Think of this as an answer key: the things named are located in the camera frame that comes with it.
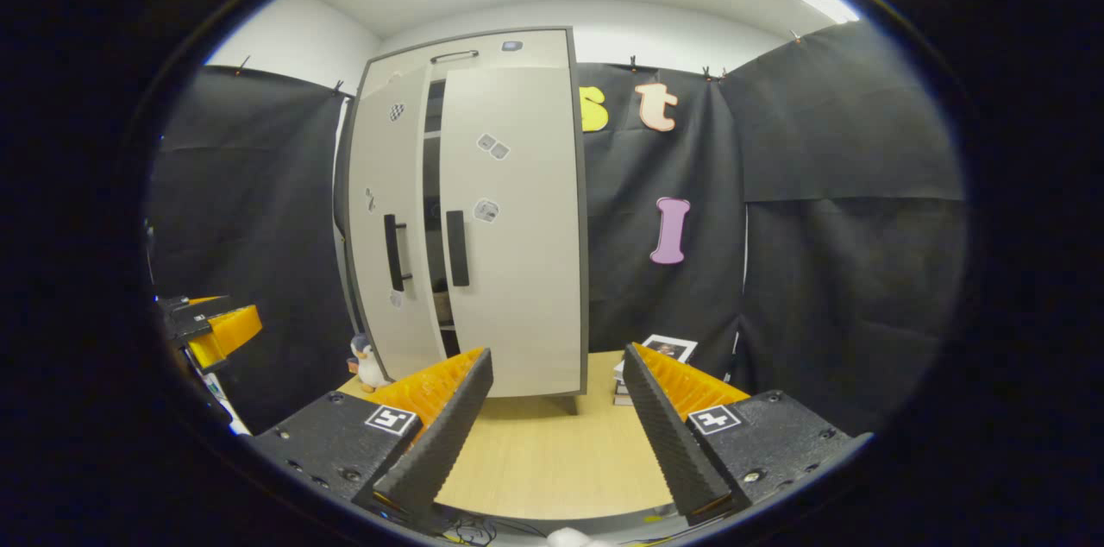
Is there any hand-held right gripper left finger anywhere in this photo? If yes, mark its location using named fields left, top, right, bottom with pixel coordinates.
left=246, top=347, right=495, bottom=526

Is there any penguin plush toy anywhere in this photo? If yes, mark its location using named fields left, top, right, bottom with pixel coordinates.
left=348, top=335, right=391, bottom=393

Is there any small stack of books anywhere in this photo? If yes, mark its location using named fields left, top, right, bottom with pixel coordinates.
left=613, top=334, right=699, bottom=407

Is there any light grey cabinet door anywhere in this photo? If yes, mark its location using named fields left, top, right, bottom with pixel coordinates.
left=438, top=66, right=583, bottom=399
left=349, top=64, right=449, bottom=384

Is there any black backdrop cloth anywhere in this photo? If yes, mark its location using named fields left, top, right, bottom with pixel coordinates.
left=147, top=21, right=967, bottom=437

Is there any cabinet drawer with black handle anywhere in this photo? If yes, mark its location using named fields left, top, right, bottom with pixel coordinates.
left=369, top=29, right=572, bottom=75

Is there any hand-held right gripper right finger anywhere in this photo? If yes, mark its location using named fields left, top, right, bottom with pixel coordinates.
left=623, top=343, right=872, bottom=526

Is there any black door handle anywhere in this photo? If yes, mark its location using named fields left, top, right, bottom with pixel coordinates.
left=384, top=214, right=413, bottom=292

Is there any grey shoe cabinet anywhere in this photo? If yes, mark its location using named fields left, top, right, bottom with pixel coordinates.
left=335, top=27, right=590, bottom=416

